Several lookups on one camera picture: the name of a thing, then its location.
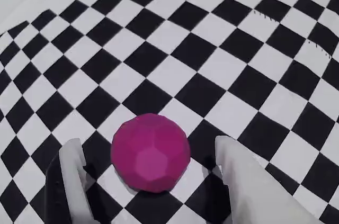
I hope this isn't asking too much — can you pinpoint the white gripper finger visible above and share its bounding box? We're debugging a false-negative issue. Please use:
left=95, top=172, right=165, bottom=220
left=214, top=136, right=323, bottom=224

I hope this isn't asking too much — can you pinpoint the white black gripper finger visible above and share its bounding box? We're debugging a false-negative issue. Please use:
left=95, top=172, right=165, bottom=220
left=43, top=138, right=101, bottom=224

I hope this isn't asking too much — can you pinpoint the pink faceted ball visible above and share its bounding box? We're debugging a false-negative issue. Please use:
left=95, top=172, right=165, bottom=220
left=110, top=113, right=191, bottom=193

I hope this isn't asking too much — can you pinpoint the checkerboard printed white paper mat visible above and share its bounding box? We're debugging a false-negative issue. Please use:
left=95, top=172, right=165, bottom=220
left=0, top=0, right=339, bottom=224

